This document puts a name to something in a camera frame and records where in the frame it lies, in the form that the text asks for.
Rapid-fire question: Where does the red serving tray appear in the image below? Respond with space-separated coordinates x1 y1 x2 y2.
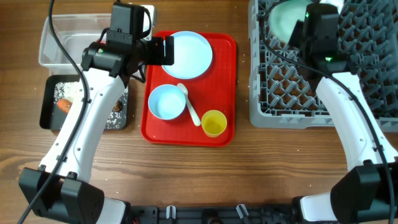
141 32 236 147

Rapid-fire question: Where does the clear plastic bin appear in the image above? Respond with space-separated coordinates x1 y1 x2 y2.
39 14 111 75

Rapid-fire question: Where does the white plastic spoon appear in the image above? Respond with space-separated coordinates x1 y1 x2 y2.
177 83 201 126

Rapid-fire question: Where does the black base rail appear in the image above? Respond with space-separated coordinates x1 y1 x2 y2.
125 204 296 224

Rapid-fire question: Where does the grey dishwasher rack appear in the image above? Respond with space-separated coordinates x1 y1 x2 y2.
248 0 397 133

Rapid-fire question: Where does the white rice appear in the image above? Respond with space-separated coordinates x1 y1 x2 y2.
50 82 129 130

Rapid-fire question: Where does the light blue bowl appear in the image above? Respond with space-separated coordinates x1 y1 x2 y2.
147 84 186 120

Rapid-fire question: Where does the green bowl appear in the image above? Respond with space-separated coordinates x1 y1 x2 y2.
268 0 311 44

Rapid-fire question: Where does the black tray bin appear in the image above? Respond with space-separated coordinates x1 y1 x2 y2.
39 73 130 131

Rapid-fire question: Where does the yellow plastic cup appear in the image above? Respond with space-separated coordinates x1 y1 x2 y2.
201 110 228 138

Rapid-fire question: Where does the light blue plate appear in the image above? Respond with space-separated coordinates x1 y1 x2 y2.
162 31 213 80

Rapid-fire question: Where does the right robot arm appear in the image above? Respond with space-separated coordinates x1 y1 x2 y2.
289 2 397 223

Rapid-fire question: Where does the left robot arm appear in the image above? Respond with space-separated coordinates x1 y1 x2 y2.
19 2 174 223

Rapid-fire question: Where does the orange carrot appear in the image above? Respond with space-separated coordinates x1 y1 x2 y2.
57 98 72 114

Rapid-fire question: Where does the brown mushroom piece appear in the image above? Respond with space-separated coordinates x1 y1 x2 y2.
113 101 123 112

